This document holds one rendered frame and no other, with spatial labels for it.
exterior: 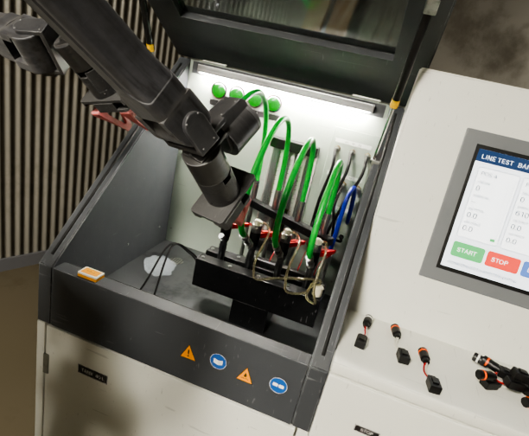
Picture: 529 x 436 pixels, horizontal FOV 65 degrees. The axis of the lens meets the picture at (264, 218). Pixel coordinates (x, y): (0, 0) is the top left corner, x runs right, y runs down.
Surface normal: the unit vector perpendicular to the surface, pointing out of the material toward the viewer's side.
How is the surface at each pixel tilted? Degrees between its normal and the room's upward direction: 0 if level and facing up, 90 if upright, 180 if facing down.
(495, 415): 0
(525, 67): 90
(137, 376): 90
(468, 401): 0
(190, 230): 90
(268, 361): 90
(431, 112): 76
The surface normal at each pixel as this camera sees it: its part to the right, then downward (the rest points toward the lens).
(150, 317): -0.29, 0.27
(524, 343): -0.24, 0.04
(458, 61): -0.63, 0.14
